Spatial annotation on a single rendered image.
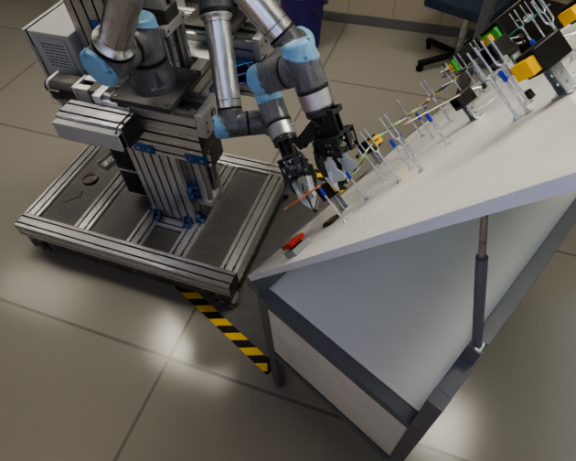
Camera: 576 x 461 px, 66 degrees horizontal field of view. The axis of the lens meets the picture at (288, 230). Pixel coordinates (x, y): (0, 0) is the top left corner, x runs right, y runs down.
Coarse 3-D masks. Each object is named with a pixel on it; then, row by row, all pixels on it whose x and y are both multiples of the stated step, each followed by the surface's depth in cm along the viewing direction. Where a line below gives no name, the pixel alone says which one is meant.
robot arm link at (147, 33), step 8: (144, 16) 127; (152, 16) 128; (144, 24) 126; (152, 24) 128; (136, 32) 126; (144, 32) 127; (152, 32) 129; (136, 40) 125; (144, 40) 127; (152, 40) 130; (160, 40) 133; (144, 48) 128; (152, 48) 131; (160, 48) 134; (144, 56) 130; (152, 56) 133; (160, 56) 135; (144, 64) 134; (152, 64) 135
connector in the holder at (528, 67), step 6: (522, 60) 67; (528, 60) 65; (534, 60) 65; (516, 66) 67; (522, 66) 66; (528, 66) 65; (534, 66) 65; (540, 66) 66; (516, 72) 68; (522, 72) 67; (528, 72) 66; (534, 72) 65; (516, 78) 69; (522, 78) 68
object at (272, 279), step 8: (408, 136) 169; (352, 184) 154; (344, 192) 152; (304, 224) 144; (296, 232) 142; (288, 240) 140; (248, 280) 134; (256, 280) 132; (264, 280) 132; (272, 280) 136; (256, 288) 133; (264, 288) 135
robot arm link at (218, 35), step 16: (208, 0) 124; (224, 0) 125; (208, 16) 126; (224, 16) 127; (208, 32) 127; (224, 32) 127; (208, 48) 129; (224, 48) 128; (224, 64) 129; (224, 80) 129; (224, 96) 130; (224, 112) 132; (240, 112) 133; (224, 128) 132; (240, 128) 133
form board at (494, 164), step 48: (480, 96) 130; (432, 144) 113; (480, 144) 78; (528, 144) 59; (384, 192) 100; (432, 192) 71; (480, 192) 55; (528, 192) 46; (336, 240) 89; (384, 240) 70
